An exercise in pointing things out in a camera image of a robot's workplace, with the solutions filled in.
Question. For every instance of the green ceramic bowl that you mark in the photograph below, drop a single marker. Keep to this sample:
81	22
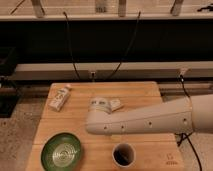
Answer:
62	152

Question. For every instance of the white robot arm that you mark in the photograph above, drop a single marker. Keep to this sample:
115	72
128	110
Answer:
188	114

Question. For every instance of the small white soap bar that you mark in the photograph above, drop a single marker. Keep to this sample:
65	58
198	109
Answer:
115	104

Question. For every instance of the black box at left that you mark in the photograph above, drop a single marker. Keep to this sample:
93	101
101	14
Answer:
8	90

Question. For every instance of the wall power outlet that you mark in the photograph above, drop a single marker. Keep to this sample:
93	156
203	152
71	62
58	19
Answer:
92	75

